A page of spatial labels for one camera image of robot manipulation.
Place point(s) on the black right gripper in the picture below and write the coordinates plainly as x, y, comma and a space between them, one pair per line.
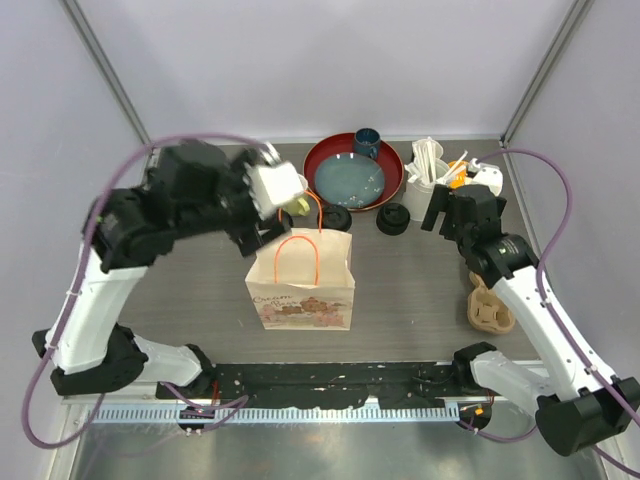
443, 200

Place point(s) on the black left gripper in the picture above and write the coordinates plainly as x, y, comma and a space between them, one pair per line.
250, 237

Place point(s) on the cardboard cup carrier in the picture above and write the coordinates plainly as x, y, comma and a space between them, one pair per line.
485, 311

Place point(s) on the black lid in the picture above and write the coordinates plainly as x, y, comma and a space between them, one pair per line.
335, 217

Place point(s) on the brown paper takeout bag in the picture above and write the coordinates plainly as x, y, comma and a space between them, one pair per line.
303, 281

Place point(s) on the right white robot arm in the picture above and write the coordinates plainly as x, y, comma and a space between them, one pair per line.
581, 401

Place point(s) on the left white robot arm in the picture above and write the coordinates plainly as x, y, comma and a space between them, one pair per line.
91, 352

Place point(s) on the orange round container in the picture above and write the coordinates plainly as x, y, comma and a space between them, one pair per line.
458, 177

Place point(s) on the white stirrer holder cup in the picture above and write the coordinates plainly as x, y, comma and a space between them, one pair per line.
417, 195

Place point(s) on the small paper cup with stirrers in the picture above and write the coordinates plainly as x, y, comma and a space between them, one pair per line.
426, 148

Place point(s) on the stack of black lids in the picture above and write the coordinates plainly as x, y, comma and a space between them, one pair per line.
392, 219

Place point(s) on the red lacquer round tray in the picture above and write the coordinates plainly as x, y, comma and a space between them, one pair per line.
388, 159

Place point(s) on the yellow-green ceramic mug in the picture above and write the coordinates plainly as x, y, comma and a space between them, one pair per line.
299, 206

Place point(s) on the blue ceramic plate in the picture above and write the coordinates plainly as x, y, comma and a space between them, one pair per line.
349, 180

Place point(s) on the dark blue ceramic mug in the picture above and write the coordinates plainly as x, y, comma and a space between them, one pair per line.
366, 142

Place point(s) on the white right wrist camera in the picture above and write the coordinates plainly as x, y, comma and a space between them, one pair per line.
488, 175

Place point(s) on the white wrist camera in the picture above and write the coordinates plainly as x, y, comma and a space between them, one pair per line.
488, 175
273, 182

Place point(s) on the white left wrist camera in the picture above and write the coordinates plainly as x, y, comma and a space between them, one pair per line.
273, 182

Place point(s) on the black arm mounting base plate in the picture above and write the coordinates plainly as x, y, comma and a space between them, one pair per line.
338, 386

